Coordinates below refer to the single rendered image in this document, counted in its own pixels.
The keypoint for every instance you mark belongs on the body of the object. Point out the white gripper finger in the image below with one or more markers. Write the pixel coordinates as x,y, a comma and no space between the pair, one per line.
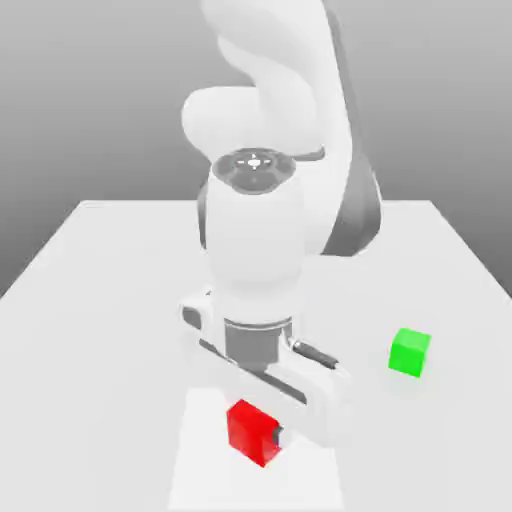
277,436

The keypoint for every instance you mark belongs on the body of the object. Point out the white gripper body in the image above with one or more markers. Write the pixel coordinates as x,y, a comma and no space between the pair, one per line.
320,408

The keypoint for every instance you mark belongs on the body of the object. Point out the small red cube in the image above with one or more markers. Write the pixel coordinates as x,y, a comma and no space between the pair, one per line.
250,432

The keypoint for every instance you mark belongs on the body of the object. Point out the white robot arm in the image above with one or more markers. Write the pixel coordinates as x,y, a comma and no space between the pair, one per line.
256,240

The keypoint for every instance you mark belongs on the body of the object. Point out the small green cube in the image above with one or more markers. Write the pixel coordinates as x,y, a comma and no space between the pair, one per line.
408,352

